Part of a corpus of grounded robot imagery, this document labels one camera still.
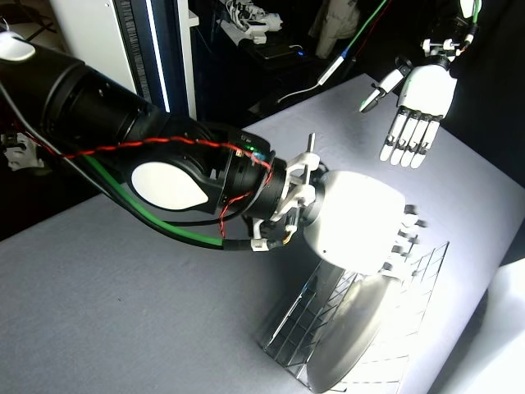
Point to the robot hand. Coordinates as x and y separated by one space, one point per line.
357 221
430 90

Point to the white plate with black rim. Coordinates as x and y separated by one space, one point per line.
393 312
348 328

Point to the spare white robot hand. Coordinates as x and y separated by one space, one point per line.
254 20

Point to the person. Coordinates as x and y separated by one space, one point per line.
334 24

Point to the black device with blue light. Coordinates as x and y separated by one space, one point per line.
279 51

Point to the grey tablecloth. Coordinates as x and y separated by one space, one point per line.
102 308

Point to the white jagged plastic part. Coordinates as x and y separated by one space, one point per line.
20 154

